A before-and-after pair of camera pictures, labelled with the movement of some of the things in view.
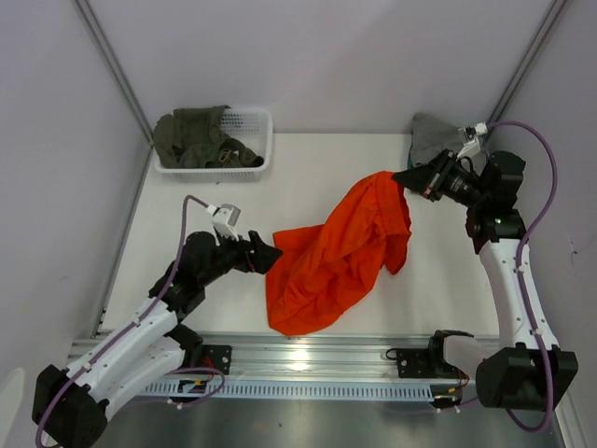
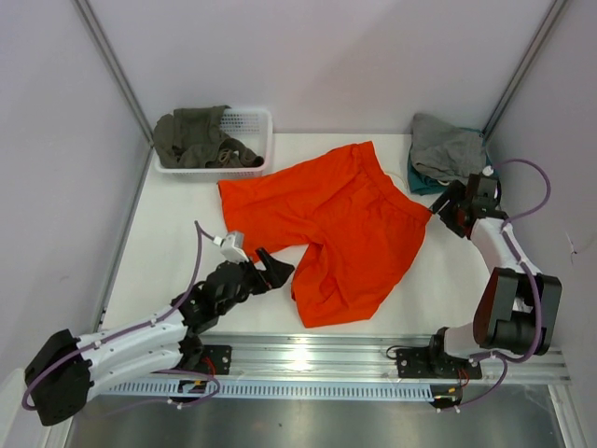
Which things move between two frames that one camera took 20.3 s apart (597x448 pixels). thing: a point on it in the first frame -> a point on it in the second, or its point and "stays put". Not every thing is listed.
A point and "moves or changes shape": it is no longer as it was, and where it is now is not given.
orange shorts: (323, 269) moves or changes shape
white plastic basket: (254, 129) stays put
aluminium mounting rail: (318, 357) stays put
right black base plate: (425, 363) stays put
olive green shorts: (192, 137) stays put
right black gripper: (429, 177) -> (454, 192)
